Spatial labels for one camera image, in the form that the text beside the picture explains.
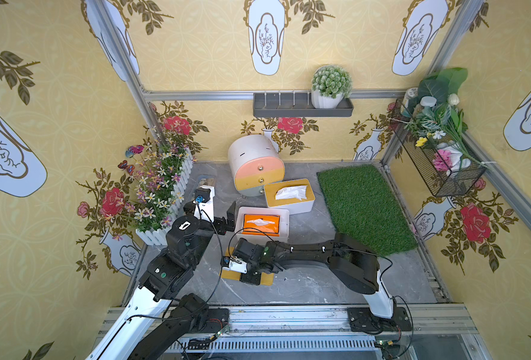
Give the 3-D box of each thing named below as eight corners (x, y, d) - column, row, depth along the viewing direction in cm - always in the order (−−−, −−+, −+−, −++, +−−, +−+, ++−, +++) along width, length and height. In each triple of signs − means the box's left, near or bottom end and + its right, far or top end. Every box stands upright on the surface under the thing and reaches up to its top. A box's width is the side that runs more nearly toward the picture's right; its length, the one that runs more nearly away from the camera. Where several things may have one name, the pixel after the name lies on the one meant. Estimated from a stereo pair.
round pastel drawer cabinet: (242, 206, 106) (235, 171, 87) (230, 170, 121) (223, 133, 102) (290, 192, 111) (294, 157, 92) (273, 159, 126) (274, 123, 107)
